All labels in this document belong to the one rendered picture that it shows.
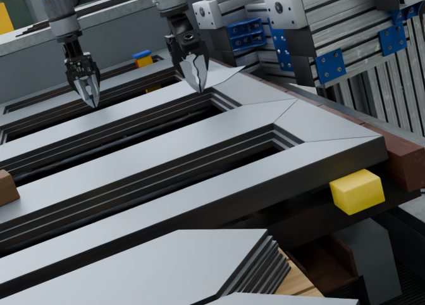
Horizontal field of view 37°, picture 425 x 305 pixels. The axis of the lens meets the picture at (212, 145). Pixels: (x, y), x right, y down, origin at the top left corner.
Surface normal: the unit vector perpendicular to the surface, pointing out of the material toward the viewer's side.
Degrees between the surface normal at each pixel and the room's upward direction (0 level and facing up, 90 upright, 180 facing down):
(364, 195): 90
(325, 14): 90
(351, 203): 90
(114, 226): 0
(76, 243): 0
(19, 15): 90
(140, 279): 0
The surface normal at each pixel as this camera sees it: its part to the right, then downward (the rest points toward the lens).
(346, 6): 0.43, 0.16
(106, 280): -0.29, -0.91
